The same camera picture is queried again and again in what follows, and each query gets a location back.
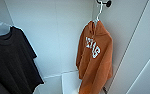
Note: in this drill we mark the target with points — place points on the white wardrobe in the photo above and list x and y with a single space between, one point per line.
57 33

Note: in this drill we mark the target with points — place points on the orange hoodie with white print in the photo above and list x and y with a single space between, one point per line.
94 70

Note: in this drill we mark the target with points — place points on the white shelf box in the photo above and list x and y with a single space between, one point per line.
71 85

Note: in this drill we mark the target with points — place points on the white wardrobe door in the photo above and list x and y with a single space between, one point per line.
144 40

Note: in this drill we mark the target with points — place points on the black T-shirt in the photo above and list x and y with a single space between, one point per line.
11 60

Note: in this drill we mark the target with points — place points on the black wall hook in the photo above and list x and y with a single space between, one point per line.
107 3

